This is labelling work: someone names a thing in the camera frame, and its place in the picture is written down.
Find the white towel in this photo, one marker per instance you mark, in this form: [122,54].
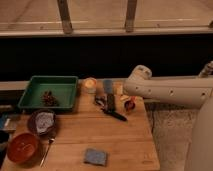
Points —
[44,122]

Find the orange bowl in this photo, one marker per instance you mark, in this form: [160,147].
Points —
[22,148]

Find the blue object at edge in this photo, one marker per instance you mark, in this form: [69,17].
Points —
[4,122]

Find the purple bowl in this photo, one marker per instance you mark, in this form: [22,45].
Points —
[31,121]

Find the orange red small toy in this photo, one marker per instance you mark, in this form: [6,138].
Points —
[130,104]

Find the metal spoon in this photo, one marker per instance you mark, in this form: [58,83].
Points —
[50,141]

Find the grey rectangular block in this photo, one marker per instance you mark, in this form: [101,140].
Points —
[108,86]

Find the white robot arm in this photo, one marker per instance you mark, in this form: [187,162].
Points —
[196,92]

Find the brown pine cone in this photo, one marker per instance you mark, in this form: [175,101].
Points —
[48,99]

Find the black handled knife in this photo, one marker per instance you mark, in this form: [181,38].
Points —
[110,109]

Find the green plastic tray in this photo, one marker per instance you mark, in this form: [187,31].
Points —
[53,92]

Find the blue sponge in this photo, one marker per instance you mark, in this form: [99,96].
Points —
[95,157]

